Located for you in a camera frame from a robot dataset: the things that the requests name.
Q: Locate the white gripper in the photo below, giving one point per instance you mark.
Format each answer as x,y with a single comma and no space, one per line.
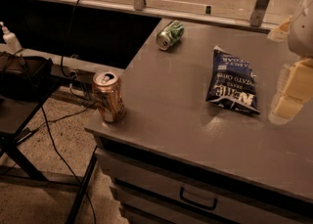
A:
302,33

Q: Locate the blue Kettle chip bag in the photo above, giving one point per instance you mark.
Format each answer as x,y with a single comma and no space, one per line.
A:
232,84

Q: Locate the green soda can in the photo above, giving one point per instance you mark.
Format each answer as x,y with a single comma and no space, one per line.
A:
170,35

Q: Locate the orange soda can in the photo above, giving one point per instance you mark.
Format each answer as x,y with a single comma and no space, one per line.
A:
106,88

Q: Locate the grey drawer cabinet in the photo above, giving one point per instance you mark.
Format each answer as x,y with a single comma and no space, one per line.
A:
155,189

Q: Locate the black side table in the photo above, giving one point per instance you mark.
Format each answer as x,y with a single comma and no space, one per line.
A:
24,91

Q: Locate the white spray bottle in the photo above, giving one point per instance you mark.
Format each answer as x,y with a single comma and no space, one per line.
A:
11,39

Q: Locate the metal railing post right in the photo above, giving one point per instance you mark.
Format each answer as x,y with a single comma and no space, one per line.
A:
259,12

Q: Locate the black drawer handle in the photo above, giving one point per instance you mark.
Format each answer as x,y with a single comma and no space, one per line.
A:
197,204

